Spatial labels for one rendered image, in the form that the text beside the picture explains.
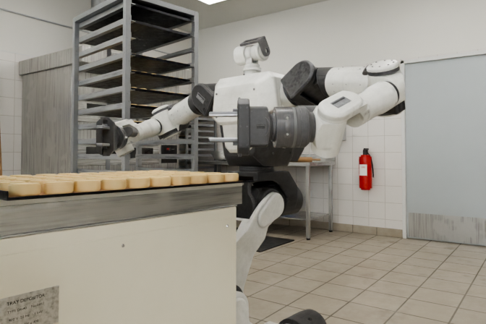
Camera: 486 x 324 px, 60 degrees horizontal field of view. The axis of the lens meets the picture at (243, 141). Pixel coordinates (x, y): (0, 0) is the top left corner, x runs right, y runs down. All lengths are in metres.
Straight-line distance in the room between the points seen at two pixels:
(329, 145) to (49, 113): 4.07
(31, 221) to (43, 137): 4.06
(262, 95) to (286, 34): 4.82
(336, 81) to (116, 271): 0.74
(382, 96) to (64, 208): 0.71
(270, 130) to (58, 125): 3.87
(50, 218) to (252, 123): 0.42
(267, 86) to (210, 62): 5.52
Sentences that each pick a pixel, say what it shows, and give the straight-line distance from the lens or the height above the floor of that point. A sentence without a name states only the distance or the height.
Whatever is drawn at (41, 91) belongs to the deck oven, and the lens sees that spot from 4.94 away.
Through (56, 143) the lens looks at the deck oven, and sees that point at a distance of 4.65.
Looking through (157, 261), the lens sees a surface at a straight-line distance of 0.96.
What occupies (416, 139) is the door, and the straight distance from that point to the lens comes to 5.27.
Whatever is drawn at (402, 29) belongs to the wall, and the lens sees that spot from 5.47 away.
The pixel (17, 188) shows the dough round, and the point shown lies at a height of 0.92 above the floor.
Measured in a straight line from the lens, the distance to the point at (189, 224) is 1.00.
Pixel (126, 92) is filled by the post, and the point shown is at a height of 1.29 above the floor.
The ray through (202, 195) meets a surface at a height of 0.87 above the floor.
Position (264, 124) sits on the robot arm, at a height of 1.03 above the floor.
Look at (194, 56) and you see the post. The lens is 2.54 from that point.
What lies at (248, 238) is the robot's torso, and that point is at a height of 0.72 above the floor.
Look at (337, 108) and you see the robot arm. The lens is 0.89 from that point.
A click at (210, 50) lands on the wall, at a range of 6.87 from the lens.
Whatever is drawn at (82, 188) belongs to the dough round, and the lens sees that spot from 0.84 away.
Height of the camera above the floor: 0.97
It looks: 2 degrees up
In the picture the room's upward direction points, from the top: straight up
